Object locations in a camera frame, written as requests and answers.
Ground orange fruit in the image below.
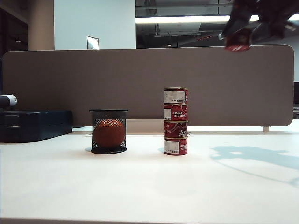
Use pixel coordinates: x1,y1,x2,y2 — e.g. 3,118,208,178
93,119,125,148

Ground small silver framed sign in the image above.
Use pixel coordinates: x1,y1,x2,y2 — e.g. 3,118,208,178
86,35,100,51

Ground white and dark cylinder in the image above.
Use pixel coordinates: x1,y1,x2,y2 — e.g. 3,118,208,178
0,94,18,109

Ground dark monitor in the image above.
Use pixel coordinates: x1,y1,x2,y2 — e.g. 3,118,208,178
293,81,299,105

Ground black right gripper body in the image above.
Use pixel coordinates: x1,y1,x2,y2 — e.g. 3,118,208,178
230,0,299,39

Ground brown desk partition panel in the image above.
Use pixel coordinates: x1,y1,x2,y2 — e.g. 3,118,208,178
1,44,295,128

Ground long ceiling light strip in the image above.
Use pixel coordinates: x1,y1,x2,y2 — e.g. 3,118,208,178
135,14,299,27

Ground black mesh pen holder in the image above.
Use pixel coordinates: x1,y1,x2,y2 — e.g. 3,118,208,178
89,108,129,154

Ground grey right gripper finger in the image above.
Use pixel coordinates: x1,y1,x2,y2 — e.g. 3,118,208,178
249,22,276,45
218,12,252,40

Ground dark blue plastic case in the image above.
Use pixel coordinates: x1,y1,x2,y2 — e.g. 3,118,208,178
0,109,74,144

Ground red tomato paste can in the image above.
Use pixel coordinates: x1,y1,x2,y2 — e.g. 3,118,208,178
164,120,188,139
163,104,189,122
163,87,189,105
224,28,251,53
164,137,188,156

